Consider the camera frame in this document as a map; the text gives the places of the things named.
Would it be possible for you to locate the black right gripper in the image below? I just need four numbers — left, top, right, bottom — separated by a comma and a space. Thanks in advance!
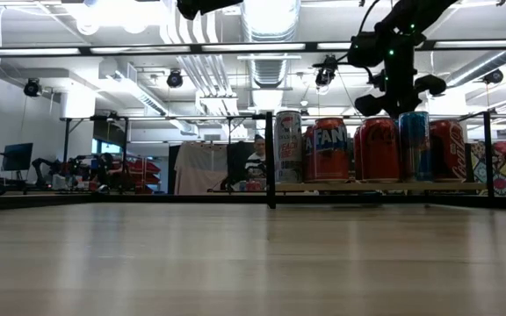
353, 33, 448, 119

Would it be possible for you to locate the blue silver Red Bull can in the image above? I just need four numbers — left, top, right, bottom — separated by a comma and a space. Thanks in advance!
397, 111, 433, 183

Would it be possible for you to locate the red Coca-Cola can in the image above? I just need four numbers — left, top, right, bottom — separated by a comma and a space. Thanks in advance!
430, 118, 467, 183

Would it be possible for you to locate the red Fanta strawberry can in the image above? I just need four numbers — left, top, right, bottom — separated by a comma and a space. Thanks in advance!
311, 117, 351, 183

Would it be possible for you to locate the white Celsius can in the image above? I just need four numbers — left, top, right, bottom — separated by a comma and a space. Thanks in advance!
273, 109, 303, 184

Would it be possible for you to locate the black ceiling spotlight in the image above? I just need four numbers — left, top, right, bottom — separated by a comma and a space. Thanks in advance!
166, 69, 184, 90
23, 77, 43, 98
481, 68, 505, 85

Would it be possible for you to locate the person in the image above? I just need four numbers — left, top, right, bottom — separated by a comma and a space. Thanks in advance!
97, 152, 125, 193
243, 134, 267, 182

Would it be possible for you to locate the black monitor on stand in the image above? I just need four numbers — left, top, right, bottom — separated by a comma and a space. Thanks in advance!
71, 111, 130, 146

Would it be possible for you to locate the white cloth cover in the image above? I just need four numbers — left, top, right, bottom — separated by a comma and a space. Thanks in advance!
173, 142, 230, 196

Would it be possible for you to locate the red parts rack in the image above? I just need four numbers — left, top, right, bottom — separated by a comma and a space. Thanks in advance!
125, 155, 162, 194

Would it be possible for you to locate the small black computer monitor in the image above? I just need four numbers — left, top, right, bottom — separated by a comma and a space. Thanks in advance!
0, 142, 34, 194

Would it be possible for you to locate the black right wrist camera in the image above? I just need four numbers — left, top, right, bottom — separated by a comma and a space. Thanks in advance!
348, 31, 385, 68

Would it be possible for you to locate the black hanging ceiling camera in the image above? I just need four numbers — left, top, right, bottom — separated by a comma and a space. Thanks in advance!
312, 54, 340, 96

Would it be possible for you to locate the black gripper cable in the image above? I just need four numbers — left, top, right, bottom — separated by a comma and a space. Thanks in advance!
356, 0, 382, 36

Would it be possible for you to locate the ribbed silver ceiling duct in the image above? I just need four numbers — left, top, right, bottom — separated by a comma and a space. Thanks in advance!
239, 0, 302, 89

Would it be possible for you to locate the overhead frame beam with lights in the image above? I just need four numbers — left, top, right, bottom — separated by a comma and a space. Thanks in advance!
0, 39, 506, 57

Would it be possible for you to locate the black aluminium table frame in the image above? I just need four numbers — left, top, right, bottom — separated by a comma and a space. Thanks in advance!
0, 191, 506, 212

